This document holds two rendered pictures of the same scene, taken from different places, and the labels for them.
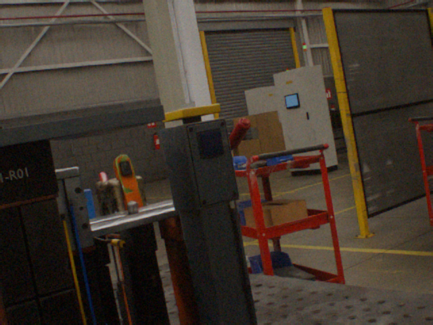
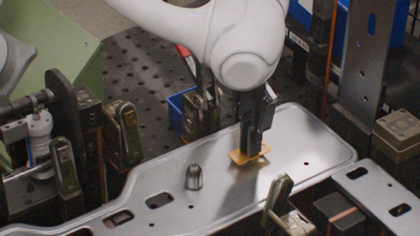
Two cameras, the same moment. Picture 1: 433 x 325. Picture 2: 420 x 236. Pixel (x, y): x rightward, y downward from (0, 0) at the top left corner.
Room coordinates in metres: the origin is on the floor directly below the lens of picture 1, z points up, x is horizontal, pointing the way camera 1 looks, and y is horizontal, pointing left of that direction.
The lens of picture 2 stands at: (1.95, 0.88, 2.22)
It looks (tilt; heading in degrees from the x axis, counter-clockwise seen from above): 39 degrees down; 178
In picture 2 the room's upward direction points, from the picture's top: 1 degrees clockwise
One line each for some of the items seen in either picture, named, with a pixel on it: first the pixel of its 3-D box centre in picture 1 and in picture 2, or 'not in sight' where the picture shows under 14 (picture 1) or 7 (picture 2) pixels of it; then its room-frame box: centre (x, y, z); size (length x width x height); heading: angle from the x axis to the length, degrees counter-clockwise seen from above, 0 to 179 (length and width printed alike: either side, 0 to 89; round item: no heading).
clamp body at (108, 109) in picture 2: not in sight; (122, 180); (0.50, 0.76, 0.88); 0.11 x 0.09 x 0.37; 33
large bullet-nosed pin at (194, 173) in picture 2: not in sight; (194, 177); (0.64, 0.90, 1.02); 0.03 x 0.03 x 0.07
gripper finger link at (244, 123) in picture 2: not in sight; (247, 133); (0.56, 1.00, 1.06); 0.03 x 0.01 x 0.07; 123
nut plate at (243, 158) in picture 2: not in sight; (250, 150); (0.57, 1.01, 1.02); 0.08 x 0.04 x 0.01; 123
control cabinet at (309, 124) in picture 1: (302, 110); not in sight; (11.31, -1.80, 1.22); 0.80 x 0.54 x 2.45; 38
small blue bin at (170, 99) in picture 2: not in sight; (193, 114); (0.11, 0.91, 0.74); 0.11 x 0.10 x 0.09; 123
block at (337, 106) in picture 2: not in sight; (347, 170); (0.44, 1.24, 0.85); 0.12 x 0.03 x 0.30; 33
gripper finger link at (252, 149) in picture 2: not in sight; (254, 139); (0.58, 1.02, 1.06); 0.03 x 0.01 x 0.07; 123
